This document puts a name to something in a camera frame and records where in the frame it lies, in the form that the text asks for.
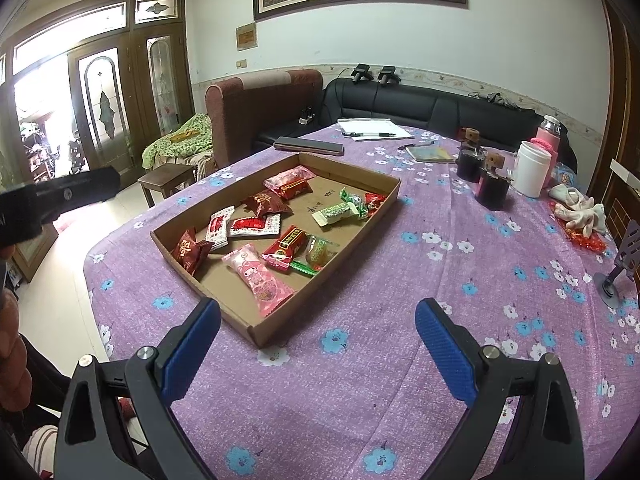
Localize red paper packets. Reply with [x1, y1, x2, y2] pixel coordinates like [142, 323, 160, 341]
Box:
[550, 200, 608, 253]

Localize shallow cardboard tray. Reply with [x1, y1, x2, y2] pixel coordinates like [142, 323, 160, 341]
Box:
[150, 151, 402, 350]

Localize wooden stool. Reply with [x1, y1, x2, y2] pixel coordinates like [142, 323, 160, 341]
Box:
[137, 162, 197, 208]

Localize black leather sofa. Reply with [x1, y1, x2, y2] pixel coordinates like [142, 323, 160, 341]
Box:
[252, 80, 578, 171]

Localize white gloves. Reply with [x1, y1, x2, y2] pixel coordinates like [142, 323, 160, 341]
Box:
[547, 183, 608, 238]

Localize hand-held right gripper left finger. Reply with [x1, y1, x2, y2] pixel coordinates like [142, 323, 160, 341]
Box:
[52, 296, 222, 480]

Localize metal phone stand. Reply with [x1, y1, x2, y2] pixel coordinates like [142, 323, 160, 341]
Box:
[593, 227, 640, 311]

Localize black jar with wooden stopper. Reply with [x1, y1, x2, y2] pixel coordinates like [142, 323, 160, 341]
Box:
[456, 127, 487, 183]
[475, 151, 513, 211]

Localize plain red snack packet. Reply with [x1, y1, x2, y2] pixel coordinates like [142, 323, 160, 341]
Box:
[272, 177, 312, 201]

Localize dark flat phone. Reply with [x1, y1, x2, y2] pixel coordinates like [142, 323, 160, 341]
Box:
[273, 136, 346, 157]

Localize brown armchair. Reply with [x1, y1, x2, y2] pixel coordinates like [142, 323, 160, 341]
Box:
[205, 69, 325, 171]

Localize white paper sheets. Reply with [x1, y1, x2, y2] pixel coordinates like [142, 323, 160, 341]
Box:
[337, 117, 416, 141]

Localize dark red snack packet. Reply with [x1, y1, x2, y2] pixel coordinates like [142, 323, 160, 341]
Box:
[242, 191, 293, 216]
[170, 228, 216, 277]

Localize light green snack packet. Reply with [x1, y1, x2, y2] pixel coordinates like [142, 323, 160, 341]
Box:
[311, 201, 358, 228]

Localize small green twist candy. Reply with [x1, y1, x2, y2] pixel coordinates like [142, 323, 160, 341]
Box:
[340, 187, 371, 220]

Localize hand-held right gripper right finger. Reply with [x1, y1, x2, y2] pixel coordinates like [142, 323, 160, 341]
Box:
[415, 297, 586, 480]

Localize small wall plaque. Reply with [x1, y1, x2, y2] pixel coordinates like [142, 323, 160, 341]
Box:
[236, 22, 257, 52]

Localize white plastic jar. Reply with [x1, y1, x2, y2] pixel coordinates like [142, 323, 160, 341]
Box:
[512, 140, 552, 198]

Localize pink thermos bottle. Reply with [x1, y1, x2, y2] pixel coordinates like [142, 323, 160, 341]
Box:
[536, 115, 563, 153]

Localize blue cartoon tin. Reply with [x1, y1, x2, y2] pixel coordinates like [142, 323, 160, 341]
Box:
[550, 162, 576, 188]

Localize yellow green candy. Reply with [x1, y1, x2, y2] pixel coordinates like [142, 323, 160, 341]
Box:
[305, 236, 333, 267]

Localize small notebook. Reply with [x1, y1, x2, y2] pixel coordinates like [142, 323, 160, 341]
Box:
[405, 144, 456, 163]

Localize wooden glass door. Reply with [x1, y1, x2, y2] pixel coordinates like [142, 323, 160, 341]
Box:
[0, 0, 196, 281]

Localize red packet with dark label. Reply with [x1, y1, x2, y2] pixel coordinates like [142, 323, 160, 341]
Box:
[261, 225, 308, 272]

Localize green floral blanket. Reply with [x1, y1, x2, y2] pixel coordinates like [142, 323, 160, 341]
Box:
[141, 112, 213, 171]

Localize small red twist candy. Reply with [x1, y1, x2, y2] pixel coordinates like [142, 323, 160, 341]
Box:
[363, 191, 388, 218]

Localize purple floral tablecloth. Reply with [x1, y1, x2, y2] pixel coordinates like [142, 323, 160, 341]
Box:
[82, 122, 640, 480]

